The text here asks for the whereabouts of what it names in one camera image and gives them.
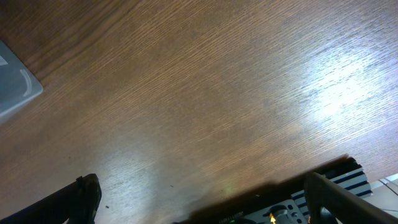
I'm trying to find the clear plastic container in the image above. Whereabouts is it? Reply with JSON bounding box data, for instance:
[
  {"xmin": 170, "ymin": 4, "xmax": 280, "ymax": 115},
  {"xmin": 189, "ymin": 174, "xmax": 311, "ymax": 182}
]
[{"xmin": 0, "ymin": 41, "xmax": 44, "ymax": 124}]

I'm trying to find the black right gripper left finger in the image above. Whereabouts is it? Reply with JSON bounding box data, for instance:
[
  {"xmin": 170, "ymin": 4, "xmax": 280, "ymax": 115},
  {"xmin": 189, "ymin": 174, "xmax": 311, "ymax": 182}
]
[{"xmin": 1, "ymin": 174, "xmax": 102, "ymax": 224}]

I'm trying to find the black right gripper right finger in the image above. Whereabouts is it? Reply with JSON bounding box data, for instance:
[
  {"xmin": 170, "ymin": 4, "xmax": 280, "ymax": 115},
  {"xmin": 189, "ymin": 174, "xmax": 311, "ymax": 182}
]
[{"xmin": 304, "ymin": 172, "xmax": 397, "ymax": 224}]

